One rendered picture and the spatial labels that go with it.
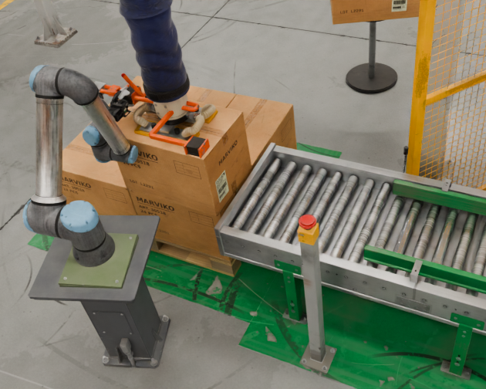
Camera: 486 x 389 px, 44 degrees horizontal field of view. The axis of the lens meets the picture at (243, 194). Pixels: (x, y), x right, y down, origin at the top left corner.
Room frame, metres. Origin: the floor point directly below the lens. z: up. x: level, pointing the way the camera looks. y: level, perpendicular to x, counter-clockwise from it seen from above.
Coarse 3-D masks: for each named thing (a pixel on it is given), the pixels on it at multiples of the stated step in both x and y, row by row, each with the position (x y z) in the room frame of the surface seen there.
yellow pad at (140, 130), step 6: (138, 126) 2.54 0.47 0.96; (150, 126) 2.51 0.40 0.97; (138, 132) 2.49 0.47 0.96; (144, 132) 2.47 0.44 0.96; (162, 132) 2.44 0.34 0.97; (174, 132) 2.41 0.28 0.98; (180, 132) 2.41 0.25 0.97; (198, 132) 2.39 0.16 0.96; (180, 138) 2.36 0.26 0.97; (186, 138) 2.36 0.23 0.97
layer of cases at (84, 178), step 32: (192, 96) 3.33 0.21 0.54; (224, 96) 3.26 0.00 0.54; (256, 128) 2.87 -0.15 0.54; (288, 128) 2.96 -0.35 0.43; (64, 160) 2.91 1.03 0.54; (256, 160) 2.60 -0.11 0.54; (64, 192) 2.86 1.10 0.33; (96, 192) 2.70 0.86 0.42; (128, 192) 2.55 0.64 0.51; (160, 224) 2.46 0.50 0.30; (192, 224) 2.33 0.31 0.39; (224, 256) 2.24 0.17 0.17
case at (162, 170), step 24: (144, 96) 2.82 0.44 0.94; (120, 120) 2.64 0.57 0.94; (216, 120) 2.49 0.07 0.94; (240, 120) 2.49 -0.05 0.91; (144, 144) 2.41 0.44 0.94; (168, 144) 2.36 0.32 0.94; (216, 144) 2.30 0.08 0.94; (240, 144) 2.46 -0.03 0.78; (120, 168) 2.54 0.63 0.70; (144, 168) 2.44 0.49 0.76; (168, 168) 2.34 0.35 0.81; (192, 168) 2.25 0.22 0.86; (216, 168) 2.27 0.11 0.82; (240, 168) 2.43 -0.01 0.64; (144, 192) 2.47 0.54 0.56; (168, 192) 2.37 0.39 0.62; (192, 192) 2.27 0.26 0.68; (216, 192) 2.23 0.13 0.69
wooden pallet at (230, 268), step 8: (160, 240) 2.48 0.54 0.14; (152, 248) 2.53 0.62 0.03; (160, 248) 2.53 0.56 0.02; (168, 248) 2.52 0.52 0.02; (176, 248) 2.51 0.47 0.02; (184, 248) 2.39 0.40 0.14; (176, 256) 2.44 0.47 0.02; (184, 256) 2.43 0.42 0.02; (192, 256) 2.41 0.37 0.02; (200, 256) 2.40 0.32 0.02; (208, 256) 2.30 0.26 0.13; (200, 264) 2.34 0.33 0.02; (208, 264) 2.33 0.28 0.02; (216, 264) 2.28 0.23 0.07; (224, 264) 2.24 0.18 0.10; (232, 264) 2.23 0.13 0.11; (240, 264) 2.29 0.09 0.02; (224, 272) 2.25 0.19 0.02; (232, 272) 2.22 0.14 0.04
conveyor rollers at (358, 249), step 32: (256, 192) 2.32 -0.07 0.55; (288, 192) 2.29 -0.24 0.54; (352, 192) 2.22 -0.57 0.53; (384, 192) 2.15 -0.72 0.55; (256, 224) 2.09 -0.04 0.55; (288, 224) 2.06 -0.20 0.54; (352, 224) 1.98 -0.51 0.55; (384, 224) 1.95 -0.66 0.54; (448, 224) 1.87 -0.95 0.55; (352, 256) 1.78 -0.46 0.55; (416, 256) 1.71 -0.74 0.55; (480, 256) 1.64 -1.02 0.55; (448, 288) 1.51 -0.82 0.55
